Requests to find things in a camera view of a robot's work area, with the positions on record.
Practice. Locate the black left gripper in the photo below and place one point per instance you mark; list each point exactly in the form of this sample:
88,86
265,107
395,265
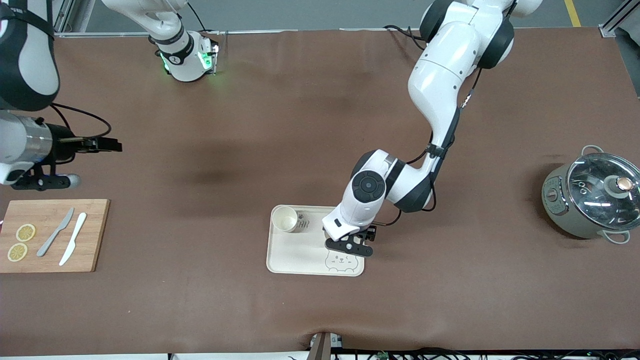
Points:
370,231

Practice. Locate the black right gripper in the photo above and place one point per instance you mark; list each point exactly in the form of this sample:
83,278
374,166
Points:
61,139

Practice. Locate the white plastic cup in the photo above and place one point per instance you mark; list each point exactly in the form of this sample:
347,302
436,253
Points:
285,220

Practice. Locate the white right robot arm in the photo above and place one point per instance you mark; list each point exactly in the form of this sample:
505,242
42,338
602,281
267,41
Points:
30,65

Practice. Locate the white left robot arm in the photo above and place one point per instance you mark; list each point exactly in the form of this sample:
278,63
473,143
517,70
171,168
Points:
440,75

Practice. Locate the cream tray with bear print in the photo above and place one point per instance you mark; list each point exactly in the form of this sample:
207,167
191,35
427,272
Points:
300,255

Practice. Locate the bamboo cutting board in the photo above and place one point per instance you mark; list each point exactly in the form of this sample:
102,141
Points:
90,240

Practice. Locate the grey plastic knife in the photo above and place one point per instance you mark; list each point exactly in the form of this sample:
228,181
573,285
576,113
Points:
56,232

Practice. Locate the white plastic knife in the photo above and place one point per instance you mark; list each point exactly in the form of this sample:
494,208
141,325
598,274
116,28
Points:
74,239

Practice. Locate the lemon slice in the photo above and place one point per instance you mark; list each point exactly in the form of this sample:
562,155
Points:
26,232
17,252

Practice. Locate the green circuit board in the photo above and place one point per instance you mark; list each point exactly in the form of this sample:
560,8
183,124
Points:
383,355

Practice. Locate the grey cooking pot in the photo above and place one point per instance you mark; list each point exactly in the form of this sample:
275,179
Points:
557,210

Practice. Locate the glass pot lid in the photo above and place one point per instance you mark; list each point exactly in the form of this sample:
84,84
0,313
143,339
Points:
600,195

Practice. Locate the brown clamp post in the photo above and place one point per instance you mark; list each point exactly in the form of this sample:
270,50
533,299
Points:
321,350

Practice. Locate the aluminium frame post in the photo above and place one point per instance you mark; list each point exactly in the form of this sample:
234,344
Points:
617,17
62,17

